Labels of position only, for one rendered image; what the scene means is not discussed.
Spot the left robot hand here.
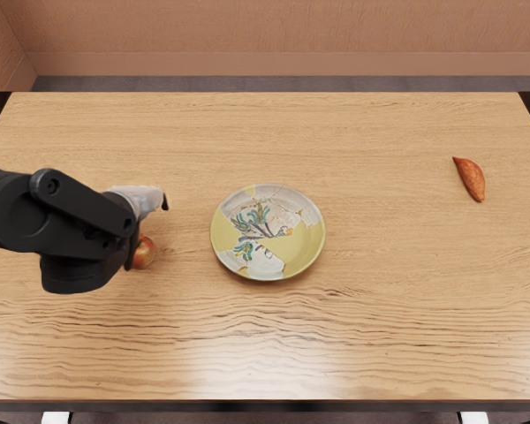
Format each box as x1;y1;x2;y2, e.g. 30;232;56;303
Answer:
104;184;170;272

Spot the yellow white patterned plate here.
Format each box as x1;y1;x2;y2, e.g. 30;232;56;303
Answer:
209;183;327;282

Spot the red yellow apple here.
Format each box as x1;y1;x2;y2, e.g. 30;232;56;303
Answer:
131;234;156;270

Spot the orange sweet potato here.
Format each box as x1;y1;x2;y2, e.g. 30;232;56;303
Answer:
451;155;487;203

